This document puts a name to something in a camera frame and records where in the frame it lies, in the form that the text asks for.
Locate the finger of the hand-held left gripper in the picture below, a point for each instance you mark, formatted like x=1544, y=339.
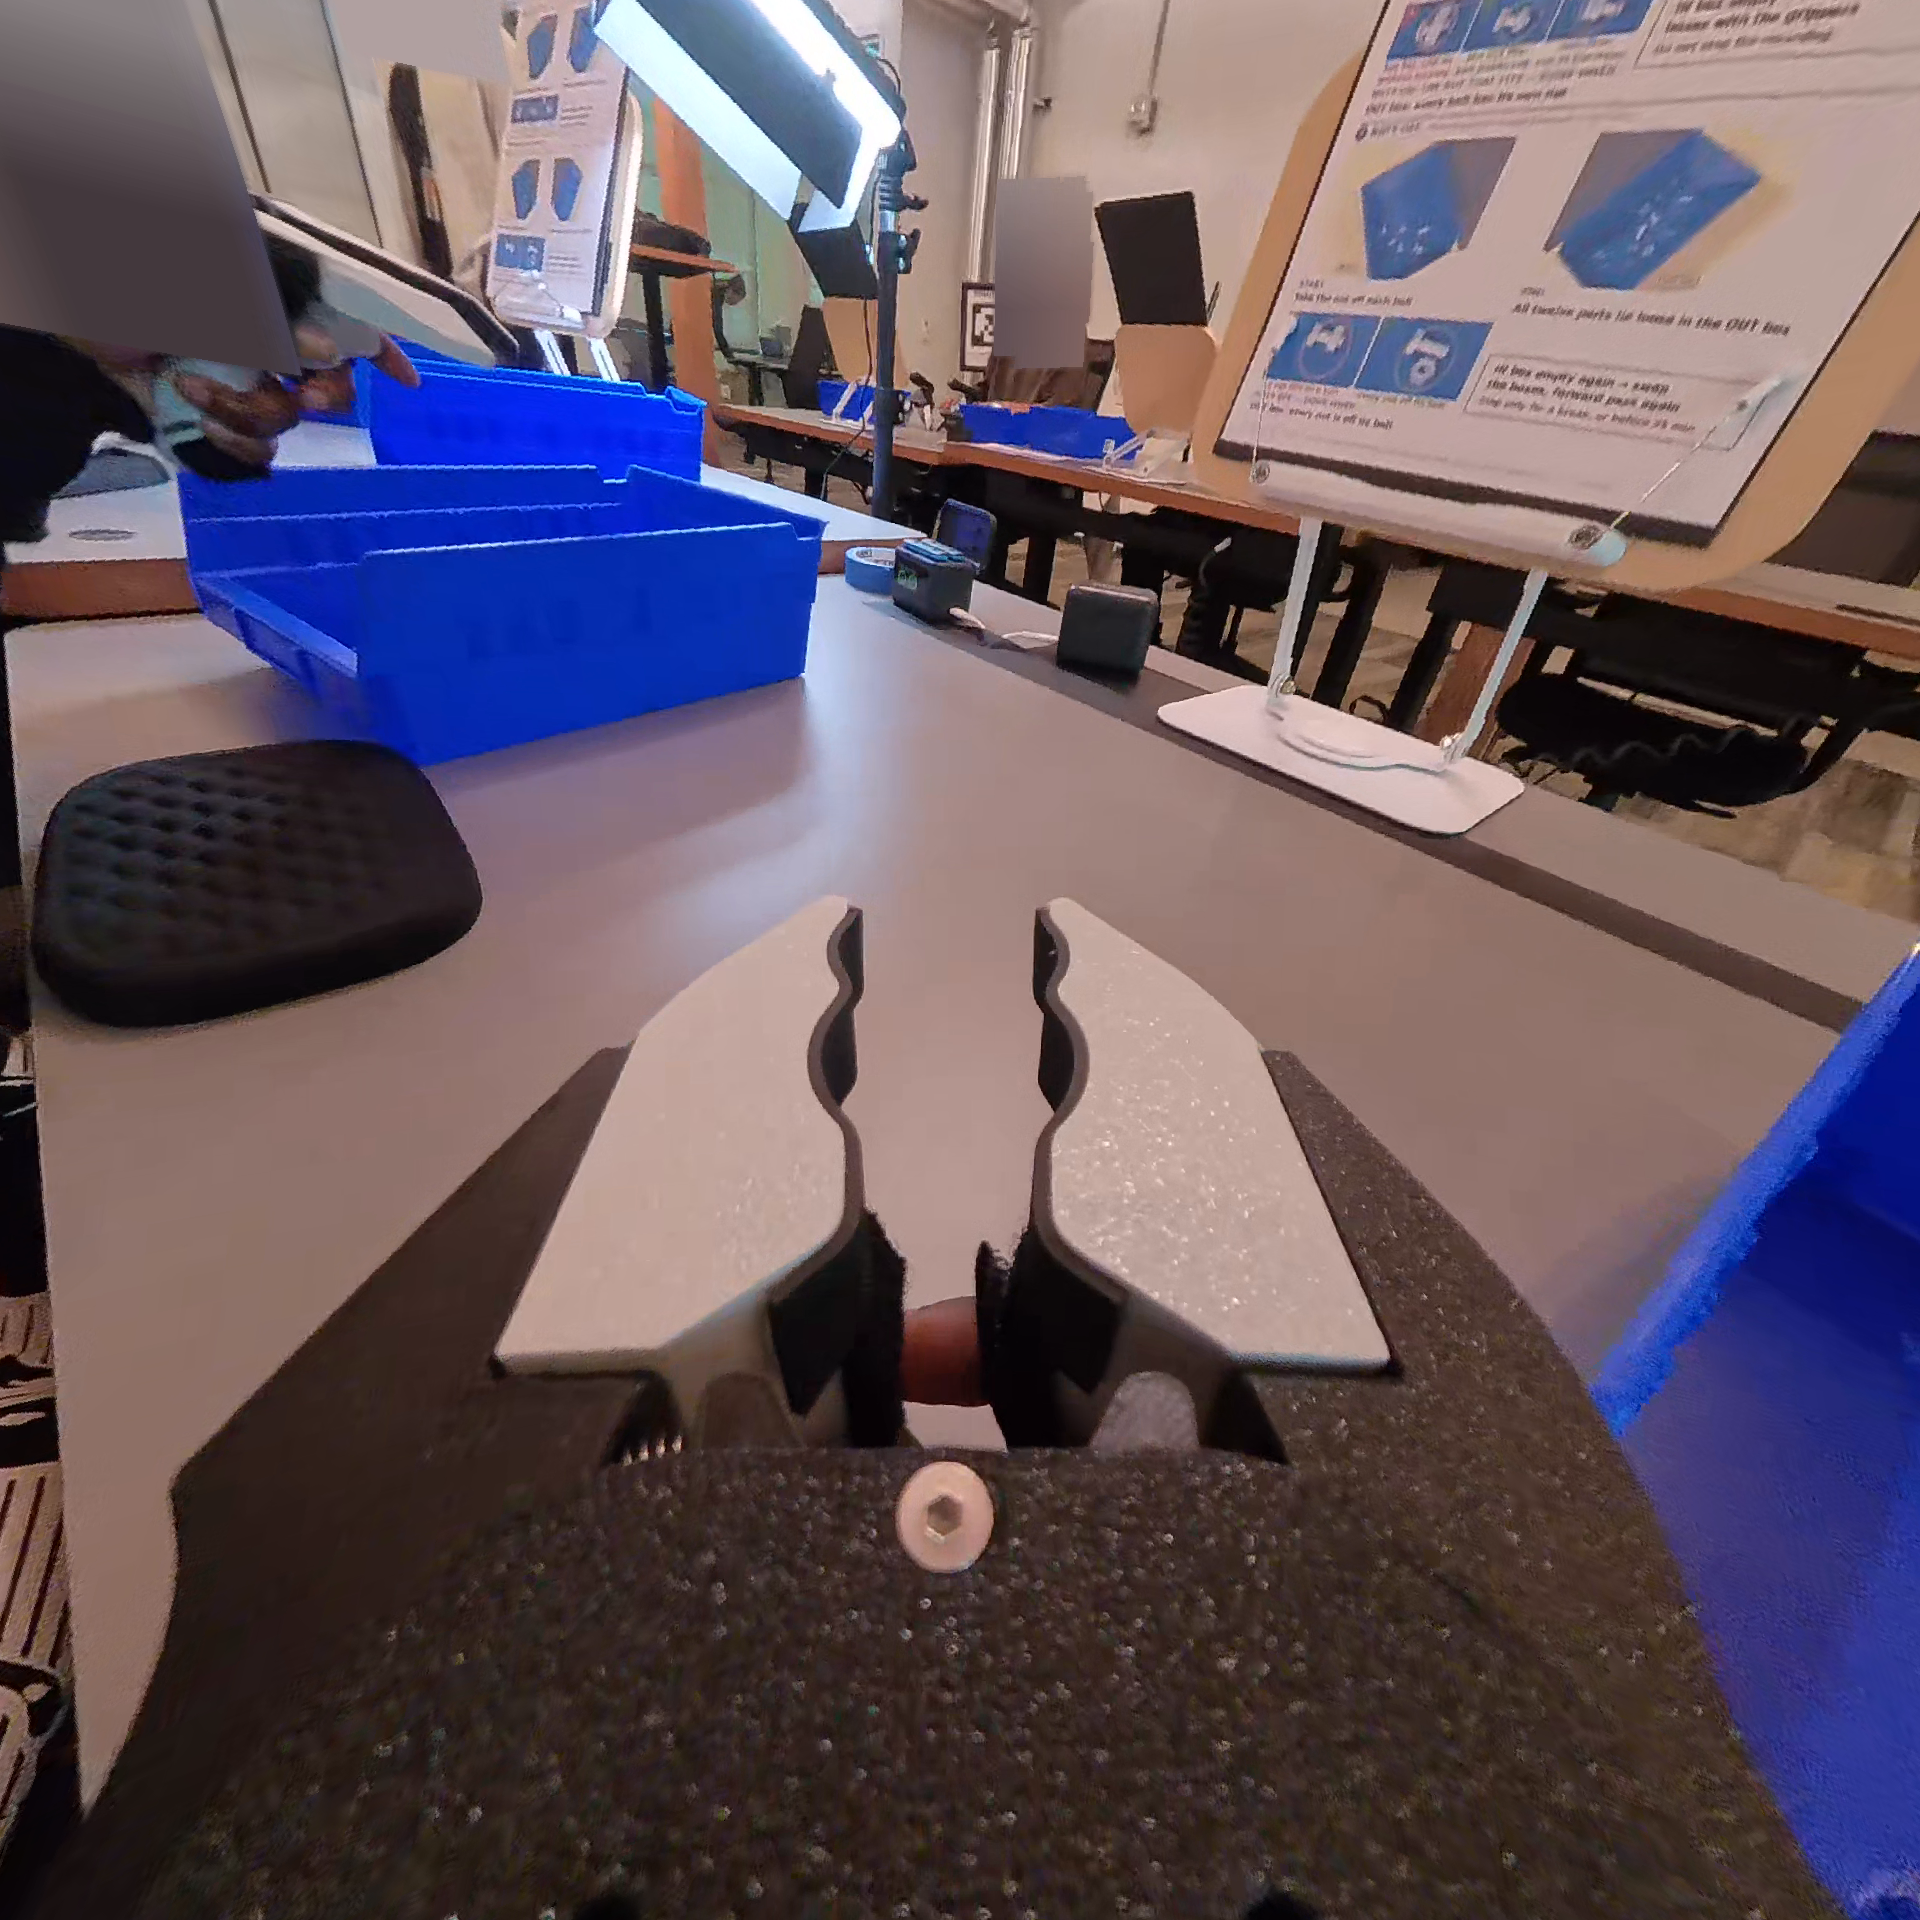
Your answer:
x=406, y=313

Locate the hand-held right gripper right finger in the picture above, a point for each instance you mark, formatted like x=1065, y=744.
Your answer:
x=1202, y=1206

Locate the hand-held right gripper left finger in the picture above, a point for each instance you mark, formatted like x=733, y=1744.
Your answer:
x=690, y=1206

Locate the blue plastic bin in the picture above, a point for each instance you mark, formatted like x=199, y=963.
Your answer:
x=545, y=634
x=857, y=399
x=545, y=427
x=1791, y=1441
x=1051, y=434

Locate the person's left forearm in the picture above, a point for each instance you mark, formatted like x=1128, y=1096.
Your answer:
x=61, y=427

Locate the person's left hand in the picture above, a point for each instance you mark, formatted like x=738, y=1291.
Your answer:
x=288, y=396

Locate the roll-up banner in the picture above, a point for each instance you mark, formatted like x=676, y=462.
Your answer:
x=557, y=156

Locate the studio light on stand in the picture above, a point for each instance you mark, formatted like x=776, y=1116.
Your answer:
x=752, y=78

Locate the white sign stand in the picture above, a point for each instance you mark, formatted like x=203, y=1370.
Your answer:
x=1356, y=755

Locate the blue tape roll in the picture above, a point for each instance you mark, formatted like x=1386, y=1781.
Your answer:
x=865, y=568

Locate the black round cushion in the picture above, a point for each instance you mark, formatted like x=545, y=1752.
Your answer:
x=257, y=888

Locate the grey tool case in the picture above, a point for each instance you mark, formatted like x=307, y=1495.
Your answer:
x=1105, y=634

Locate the black and blue device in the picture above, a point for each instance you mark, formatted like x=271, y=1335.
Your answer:
x=933, y=582

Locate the black monitor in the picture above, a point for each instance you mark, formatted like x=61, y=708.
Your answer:
x=1148, y=259

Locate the long wooden desk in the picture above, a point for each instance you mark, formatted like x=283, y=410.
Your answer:
x=1801, y=622

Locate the instruction sign board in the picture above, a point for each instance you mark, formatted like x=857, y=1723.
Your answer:
x=1562, y=247

